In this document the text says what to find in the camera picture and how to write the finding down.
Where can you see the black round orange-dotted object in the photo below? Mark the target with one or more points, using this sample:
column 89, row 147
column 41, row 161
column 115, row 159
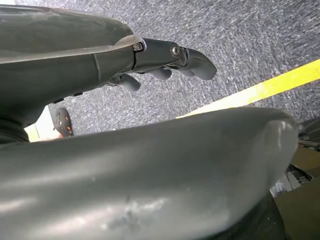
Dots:
column 63, row 122

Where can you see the yellow floor tape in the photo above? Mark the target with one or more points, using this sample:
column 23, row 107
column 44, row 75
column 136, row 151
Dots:
column 275, row 86

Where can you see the robot left arm ribbed sleeve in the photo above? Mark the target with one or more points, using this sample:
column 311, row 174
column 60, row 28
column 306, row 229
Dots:
column 12, row 132

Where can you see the brown board panel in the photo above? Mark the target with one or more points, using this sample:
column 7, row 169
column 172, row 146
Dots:
column 302, row 208

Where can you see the dark metal frame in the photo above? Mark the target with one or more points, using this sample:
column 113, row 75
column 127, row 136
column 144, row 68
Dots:
column 309, row 132

